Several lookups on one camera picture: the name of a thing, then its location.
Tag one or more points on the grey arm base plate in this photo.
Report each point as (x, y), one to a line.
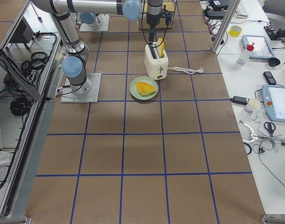
(89, 92)

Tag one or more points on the cream white toaster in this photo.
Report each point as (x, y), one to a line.
(156, 66)

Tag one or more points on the lower teach pendant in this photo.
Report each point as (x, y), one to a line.
(274, 102)

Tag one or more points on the yellow tape roll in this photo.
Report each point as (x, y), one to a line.
(235, 30)

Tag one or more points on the yellow bread slice on plate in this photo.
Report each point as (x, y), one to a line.
(145, 88)

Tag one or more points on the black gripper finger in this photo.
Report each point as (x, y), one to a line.
(152, 32)

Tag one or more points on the black power brick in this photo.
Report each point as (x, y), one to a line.
(215, 15)

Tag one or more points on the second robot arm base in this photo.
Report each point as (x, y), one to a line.
(91, 19)

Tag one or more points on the grey rear base plate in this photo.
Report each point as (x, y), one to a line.
(103, 27)

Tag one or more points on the teach pendant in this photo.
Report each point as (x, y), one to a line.
(274, 102)
(262, 48)

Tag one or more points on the white bottle red cap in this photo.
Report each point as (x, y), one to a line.
(244, 57)

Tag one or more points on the yellow bread slice in toaster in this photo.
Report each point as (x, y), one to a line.
(160, 47)

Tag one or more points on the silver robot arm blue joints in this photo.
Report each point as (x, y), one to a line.
(60, 11)

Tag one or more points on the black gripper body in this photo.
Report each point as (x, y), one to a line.
(153, 21)

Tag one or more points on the aluminium frame post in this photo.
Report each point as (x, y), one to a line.
(225, 22)

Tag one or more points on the upper teach pendant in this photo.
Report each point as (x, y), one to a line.
(262, 48)

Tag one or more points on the black power adapter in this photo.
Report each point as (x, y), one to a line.
(239, 100)

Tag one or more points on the white headset bracket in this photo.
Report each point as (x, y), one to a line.
(248, 134)

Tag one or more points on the light green plate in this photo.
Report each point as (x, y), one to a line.
(134, 91)

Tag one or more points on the black remote device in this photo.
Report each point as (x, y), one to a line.
(269, 78)

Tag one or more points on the black scissors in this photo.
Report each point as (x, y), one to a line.
(270, 127)

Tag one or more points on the cardboard box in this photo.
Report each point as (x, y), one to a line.
(165, 9)

